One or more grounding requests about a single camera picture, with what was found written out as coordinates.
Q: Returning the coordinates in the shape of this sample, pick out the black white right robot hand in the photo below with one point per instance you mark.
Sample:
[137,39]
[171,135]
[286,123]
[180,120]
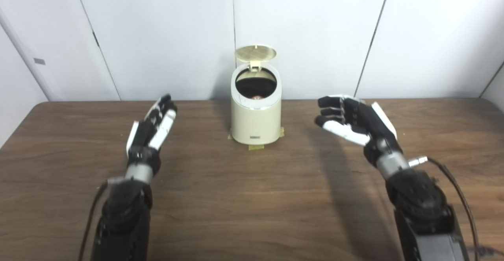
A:
[368,125]

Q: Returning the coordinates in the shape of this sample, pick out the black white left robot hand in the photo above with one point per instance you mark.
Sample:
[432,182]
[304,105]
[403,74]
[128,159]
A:
[147,135]

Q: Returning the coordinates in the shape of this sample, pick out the red apple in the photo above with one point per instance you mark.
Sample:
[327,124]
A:
[256,97]

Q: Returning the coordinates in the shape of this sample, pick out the cream-colored round bin lid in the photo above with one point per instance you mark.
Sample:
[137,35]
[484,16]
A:
[255,52]

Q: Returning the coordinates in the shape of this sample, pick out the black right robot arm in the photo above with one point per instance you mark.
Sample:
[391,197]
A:
[421,206]

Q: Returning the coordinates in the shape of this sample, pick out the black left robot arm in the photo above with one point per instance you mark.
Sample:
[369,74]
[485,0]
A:
[122,213]

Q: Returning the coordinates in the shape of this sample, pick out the cream-colored bin body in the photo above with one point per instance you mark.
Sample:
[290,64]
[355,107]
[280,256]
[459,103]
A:
[256,121]

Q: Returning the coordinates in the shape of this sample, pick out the wide yellow tape piece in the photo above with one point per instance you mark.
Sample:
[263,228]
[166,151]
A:
[256,147]

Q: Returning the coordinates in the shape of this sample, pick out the black wall panel hinge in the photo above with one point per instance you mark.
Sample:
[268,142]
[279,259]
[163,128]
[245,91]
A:
[96,39]

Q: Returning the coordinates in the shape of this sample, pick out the grey wall tag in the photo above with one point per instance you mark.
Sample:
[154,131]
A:
[39,61]

